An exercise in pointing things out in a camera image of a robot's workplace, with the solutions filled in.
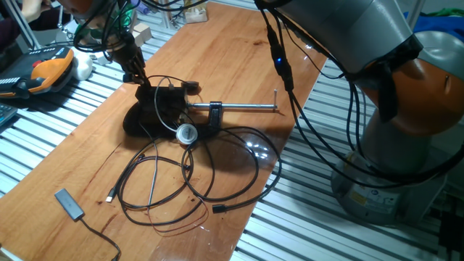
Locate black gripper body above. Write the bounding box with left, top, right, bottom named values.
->
left=109, top=33, right=142, bottom=70

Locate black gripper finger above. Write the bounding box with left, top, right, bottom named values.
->
left=136, top=59, right=152, bottom=88
left=122, top=61, right=141, bottom=84

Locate black round USB device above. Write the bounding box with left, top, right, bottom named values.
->
left=144, top=74, right=201, bottom=92

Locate black docking station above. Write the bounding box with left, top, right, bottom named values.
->
left=134, top=85, right=189, bottom=126

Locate white round USB device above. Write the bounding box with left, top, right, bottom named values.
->
left=153, top=75, right=199, bottom=146

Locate slim grey USB hub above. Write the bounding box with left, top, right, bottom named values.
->
left=54, top=188, right=123, bottom=261

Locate person's bare hand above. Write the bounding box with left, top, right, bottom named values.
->
left=20, top=0, right=51, bottom=23

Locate small white adapter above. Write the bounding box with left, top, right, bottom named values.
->
left=88, top=53, right=112, bottom=66

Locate pale wooden cube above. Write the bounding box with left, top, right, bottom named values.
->
left=130, top=22, right=153, bottom=47

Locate white rounded object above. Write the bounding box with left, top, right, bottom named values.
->
left=70, top=46, right=94, bottom=81

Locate purple plastic tube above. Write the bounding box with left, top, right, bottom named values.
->
left=130, top=0, right=150, bottom=15

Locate orange black teach pendant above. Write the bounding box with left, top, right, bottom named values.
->
left=0, top=45, right=75, bottom=99

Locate black metal C-clamp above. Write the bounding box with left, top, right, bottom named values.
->
left=122, top=89, right=279, bottom=139

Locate wooden board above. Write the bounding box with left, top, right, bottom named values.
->
left=0, top=1, right=329, bottom=261

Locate grey metal bar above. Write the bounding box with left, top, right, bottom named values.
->
left=3, top=0, right=41, bottom=51

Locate black keyboard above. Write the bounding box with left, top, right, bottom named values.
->
left=0, top=103, right=18, bottom=128

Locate thin grey cable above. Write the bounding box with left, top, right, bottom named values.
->
left=138, top=123, right=160, bottom=211

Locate thin black wire with connectors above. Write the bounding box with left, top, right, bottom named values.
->
left=117, top=154, right=217, bottom=228

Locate black cable with USB plug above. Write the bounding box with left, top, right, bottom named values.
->
left=106, top=137, right=262, bottom=204

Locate black inline cable adapter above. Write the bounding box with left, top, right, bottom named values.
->
left=266, top=24, right=295, bottom=92

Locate thin red wire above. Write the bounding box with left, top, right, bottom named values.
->
left=146, top=195, right=210, bottom=235

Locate black cable with USB socket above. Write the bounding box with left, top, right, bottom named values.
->
left=181, top=125, right=283, bottom=215

